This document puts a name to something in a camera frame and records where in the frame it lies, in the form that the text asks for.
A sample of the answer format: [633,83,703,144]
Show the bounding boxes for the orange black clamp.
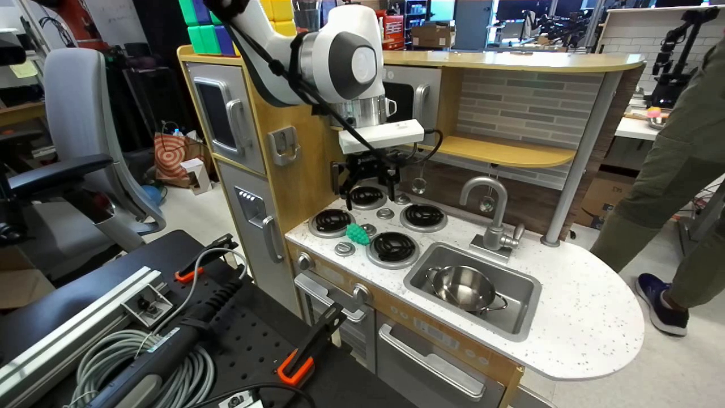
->
[275,304,346,386]
[175,233,239,284]

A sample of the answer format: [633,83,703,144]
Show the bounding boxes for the orange black clamp near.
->
[275,304,346,386]

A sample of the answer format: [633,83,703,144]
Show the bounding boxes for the coiled grey cable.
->
[66,328,218,408]

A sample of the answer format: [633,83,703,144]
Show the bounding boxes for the steel pot in sink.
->
[428,264,507,315]

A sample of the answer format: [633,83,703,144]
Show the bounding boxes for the green toy object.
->
[344,221,369,245]

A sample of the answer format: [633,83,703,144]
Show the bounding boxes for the colourful toy blocks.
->
[177,0,300,59]

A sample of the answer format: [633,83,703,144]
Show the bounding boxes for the black perforated breadboard table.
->
[0,231,414,408]

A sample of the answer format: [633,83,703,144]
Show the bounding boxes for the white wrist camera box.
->
[339,119,424,154]

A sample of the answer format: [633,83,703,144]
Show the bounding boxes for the orange black clamp far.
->
[175,233,239,284]

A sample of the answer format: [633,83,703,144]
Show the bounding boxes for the office chair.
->
[9,46,166,247]

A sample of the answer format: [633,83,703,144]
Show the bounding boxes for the person in olive clothing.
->
[591,39,725,338]

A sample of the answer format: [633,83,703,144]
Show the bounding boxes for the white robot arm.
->
[205,0,399,189]

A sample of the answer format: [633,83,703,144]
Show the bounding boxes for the black handheld tool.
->
[89,278,242,408]

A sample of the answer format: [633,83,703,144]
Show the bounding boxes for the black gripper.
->
[341,151,399,197]

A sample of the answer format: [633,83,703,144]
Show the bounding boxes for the toy kitchen playset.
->
[177,46,643,397]

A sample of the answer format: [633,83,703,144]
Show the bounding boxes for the aluminium extrusion rail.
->
[0,266,170,408]

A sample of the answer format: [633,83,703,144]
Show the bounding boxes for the silver toy faucet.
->
[459,176,525,258]

